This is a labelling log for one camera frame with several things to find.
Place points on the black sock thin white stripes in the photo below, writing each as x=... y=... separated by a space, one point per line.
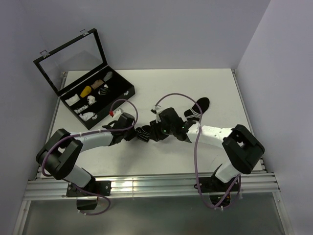
x=143 y=133

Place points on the black ankle sock white cuff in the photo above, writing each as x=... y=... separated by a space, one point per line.
x=194 y=114

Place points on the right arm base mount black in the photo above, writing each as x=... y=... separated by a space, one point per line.
x=212 y=185

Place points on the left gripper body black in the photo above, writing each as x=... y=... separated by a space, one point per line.
x=129 y=134

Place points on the black white striped rolled sock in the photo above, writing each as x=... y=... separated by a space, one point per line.
x=104 y=90

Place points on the white crumpled sock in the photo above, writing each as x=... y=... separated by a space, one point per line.
x=86 y=116

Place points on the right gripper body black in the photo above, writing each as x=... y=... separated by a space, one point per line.
x=161 y=130

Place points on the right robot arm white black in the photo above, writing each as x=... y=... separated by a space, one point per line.
x=240 y=145

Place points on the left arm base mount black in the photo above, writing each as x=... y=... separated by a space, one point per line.
x=88 y=197

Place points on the tan rolled sock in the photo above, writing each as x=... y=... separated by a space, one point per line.
x=97 y=84

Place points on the black display case with lid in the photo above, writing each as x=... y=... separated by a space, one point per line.
x=71 y=67

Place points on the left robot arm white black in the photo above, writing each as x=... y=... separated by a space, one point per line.
x=59 y=155

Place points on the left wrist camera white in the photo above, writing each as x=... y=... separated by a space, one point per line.
x=116 y=114

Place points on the yellow rolled sock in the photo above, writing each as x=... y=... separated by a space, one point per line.
x=86 y=91

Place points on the white grey rolled sock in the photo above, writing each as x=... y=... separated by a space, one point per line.
x=91 y=100

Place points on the aluminium frame rail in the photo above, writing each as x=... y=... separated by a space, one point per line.
x=146 y=186

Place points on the white black patterned rolled sock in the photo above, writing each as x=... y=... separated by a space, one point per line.
x=81 y=109

